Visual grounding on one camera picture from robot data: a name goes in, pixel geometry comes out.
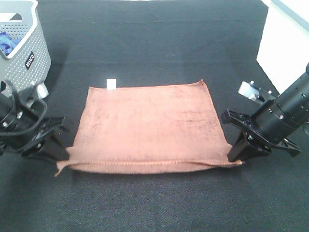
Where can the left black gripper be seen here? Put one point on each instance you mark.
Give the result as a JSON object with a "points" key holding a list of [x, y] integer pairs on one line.
{"points": [[44, 142]]}

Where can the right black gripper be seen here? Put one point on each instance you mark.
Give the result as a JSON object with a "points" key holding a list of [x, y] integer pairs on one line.
{"points": [[252, 143]]}

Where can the brown microfiber towel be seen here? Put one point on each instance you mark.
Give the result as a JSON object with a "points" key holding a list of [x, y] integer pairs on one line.
{"points": [[149, 130]]}

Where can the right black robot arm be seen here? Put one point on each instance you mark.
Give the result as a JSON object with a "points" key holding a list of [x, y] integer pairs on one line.
{"points": [[276, 118]]}

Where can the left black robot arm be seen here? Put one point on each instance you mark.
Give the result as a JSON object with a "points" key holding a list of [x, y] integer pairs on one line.
{"points": [[27, 131]]}

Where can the grey perforated laundry basket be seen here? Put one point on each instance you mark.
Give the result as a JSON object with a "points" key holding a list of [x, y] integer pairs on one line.
{"points": [[29, 63]]}

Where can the white storage bin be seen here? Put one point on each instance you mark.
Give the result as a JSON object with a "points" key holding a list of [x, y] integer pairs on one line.
{"points": [[284, 48]]}

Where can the blue cloth in basket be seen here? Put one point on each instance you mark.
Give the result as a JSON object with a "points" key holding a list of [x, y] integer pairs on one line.
{"points": [[7, 44]]}

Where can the black table cover cloth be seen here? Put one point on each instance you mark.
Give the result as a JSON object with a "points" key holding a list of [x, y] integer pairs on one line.
{"points": [[150, 43]]}

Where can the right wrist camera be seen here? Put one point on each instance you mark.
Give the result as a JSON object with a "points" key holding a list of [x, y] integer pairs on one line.
{"points": [[254, 93]]}

